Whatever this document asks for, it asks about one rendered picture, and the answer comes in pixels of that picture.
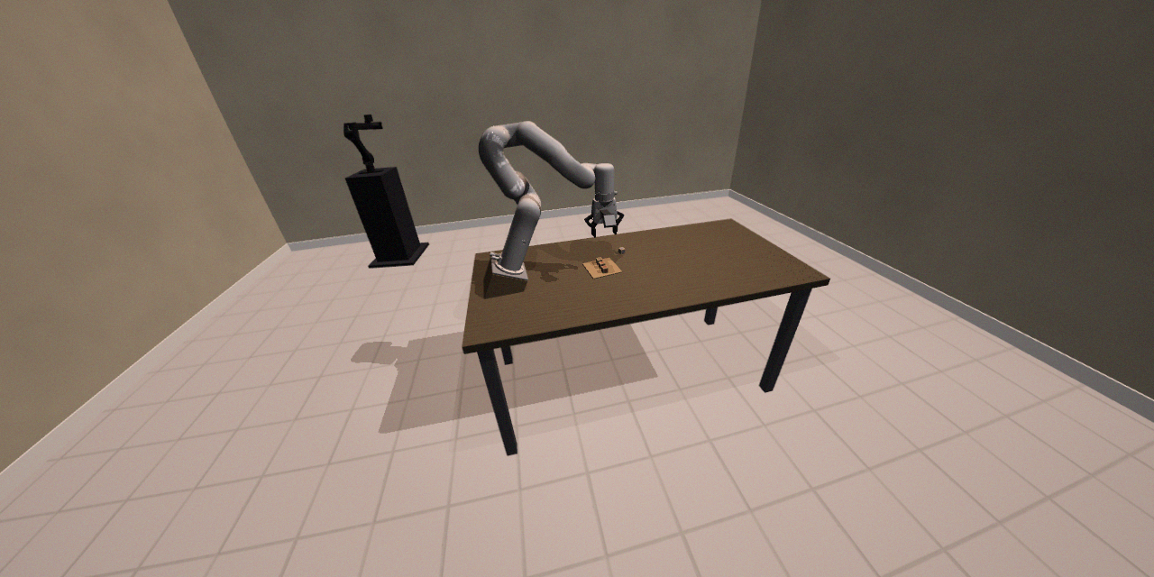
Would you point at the tan flat mat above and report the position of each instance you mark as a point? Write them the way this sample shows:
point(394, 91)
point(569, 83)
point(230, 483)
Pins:
point(595, 270)

